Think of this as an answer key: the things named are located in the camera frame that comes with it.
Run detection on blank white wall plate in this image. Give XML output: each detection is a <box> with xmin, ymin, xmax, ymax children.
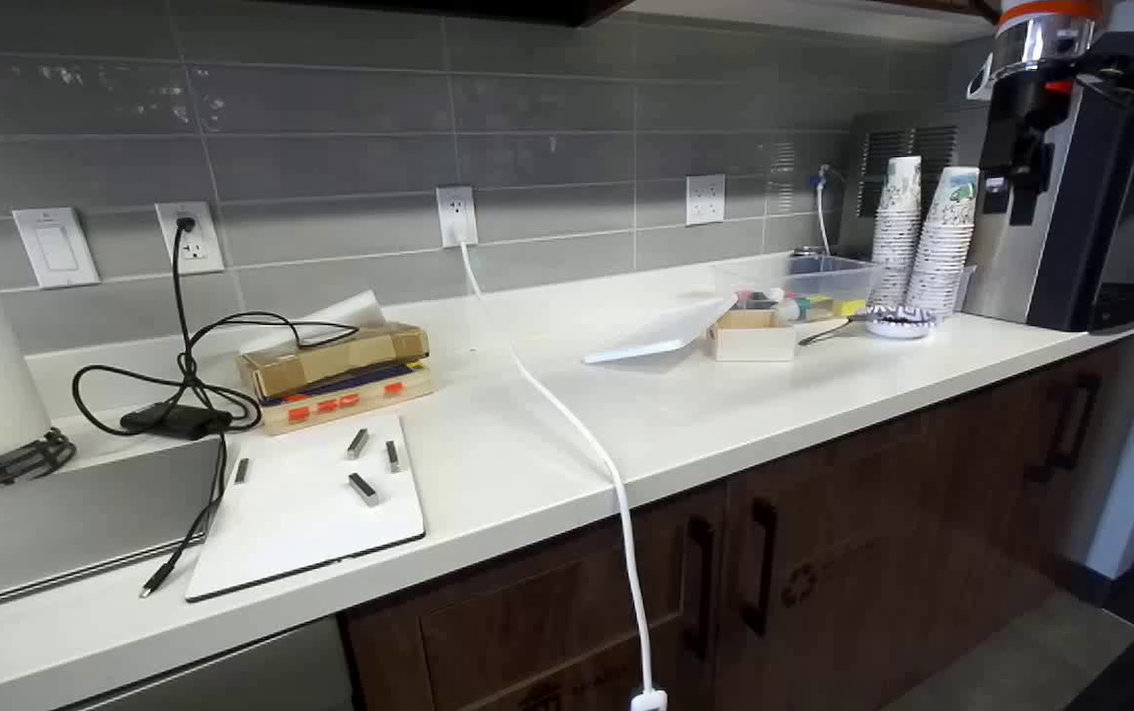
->
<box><xmin>678</xmin><ymin>171</ymin><xmax>730</xmax><ymax>227</ymax></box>

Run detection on patterned paper bowl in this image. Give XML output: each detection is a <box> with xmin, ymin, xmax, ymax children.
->
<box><xmin>865</xmin><ymin>302</ymin><xmax>935</xmax><ymax>342</ymax></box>

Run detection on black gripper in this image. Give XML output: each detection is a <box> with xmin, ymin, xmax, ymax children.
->
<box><xmin>981</xmin><ymin>76</ymin><xmax>1058</xmax><ymax>227</ymax></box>

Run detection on black wire towel holder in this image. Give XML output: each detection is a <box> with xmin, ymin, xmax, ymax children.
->
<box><xmin>0</xmin><ymin>422</ymin><xmax>80</xmax><ymax>509</ymax></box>

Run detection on black power adapter cable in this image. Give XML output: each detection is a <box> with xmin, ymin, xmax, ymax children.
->
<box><xmin>68</xmin><ymin>214</ymin><xmax>367</xmax><ymax>604</ymax></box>

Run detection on white paper sheet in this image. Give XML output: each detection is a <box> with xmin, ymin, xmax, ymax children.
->
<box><xmin>269</xmin><ymin>288</ymin><xmax>392</xmax><ymax>355</ymax></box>

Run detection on steel dishwasher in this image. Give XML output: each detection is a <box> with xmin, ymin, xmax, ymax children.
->
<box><xmin>68</xmin><ymin>614</ymin><xmax>360</xmax><ymax>711</ymax></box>

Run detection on white light switch plate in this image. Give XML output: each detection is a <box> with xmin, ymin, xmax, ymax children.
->
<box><xmin>9</xmin><ymin>206</ymin><xmax>101</xmax><ymax>293</ymax></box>

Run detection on flat box orange labels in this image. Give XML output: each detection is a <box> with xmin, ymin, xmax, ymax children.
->
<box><xmin>254</xmin><ymin>363</ymin><xmax>443</xmax><ymax>437</ymax></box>

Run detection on brown cardboard box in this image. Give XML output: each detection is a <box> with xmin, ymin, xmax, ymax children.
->
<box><xmin>235</xmin><ymin>321</ymin><xmax>433</xmax><ymax>402</ymax></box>

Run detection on dark wall shelf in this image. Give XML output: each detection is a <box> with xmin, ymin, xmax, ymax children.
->
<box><xmin>260</xmin><ymin>0</ymin><xmax>636</xmax><ymax>32</ymax></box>

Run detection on black cabinet handle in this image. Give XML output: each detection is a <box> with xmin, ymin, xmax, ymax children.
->
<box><xmin>736</xmin><ymin>492</ymin><xmax>782</xmax><ymax>641</ymax></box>
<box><xmin>1046</xmin><ymin>370</ymin><xmax>1106</xmax><ymax>485</ymax></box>
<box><xmin>678</xmin><ymin>513</ymin><xmax>719</xmax><ymax>663</ymax></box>

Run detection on white wall outlet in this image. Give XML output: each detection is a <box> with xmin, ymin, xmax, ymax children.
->
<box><xmin>150</xmin><ymin>197</ymin><xmax>227</xmax><ymax>281</ymax></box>
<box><xmin>430</xmin><ymin>180</ymin><xmax>481</xmax><ymax>251</ymax></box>

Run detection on white power cable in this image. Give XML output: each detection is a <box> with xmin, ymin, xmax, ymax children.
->
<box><xmin>455</xmin><ymin>233</ymin><xmax>672</xmax><ymax>711</ymax></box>

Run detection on white cutting board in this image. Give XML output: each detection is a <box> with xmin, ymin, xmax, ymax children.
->
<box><xmin>180</xmin><ymin>414</ymin><xmax>430</xmax><ymax>608</ymax></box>

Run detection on steel sink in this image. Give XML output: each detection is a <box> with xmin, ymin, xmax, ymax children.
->
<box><xmin>0</xmin><ymin>437</ymin><xmax>233</xmax><ymax>632</ymax></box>

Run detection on patterned paper cup stack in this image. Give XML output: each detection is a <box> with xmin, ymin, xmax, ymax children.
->
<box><xmin>904</xmin><ymin>163</ymin><xmax>983</xmax><ymax>321</ymax></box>
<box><xmin>865</xmin><ymin>150</ymin><xmax>929</xmax><ymax>314</ymax></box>

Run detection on small wooden box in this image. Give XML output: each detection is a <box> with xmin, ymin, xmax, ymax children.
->
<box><xmin>708</xmin><ymin>300</ymin><xmax>800</xmax><ymax>366</ymax></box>

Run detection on black coffee machine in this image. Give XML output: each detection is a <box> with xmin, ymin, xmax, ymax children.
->
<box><xmin>963</xmin><ymin>27</ymin><xmax>1134</xmax><ymax>335</ymax></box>

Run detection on clear plastic container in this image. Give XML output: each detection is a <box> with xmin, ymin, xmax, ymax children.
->
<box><xmin>782</xmin><ymin>248</ymin><xmax>884</xmax><ymax>325</ymax></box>

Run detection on brown cabinet door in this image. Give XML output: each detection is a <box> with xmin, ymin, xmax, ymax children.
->
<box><xmin>716</xmin><ymin>414</ymin><xmax>981</xmax><ymax>711</ymax></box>
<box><xmin>339</xmin><ymin>481</ymin><xmax>736</xmax><ymax>711</ymax></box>
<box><xmin>957</xmin><ymin>341</ymin><xmax>1134</xmax><ymax>604</ymax></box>

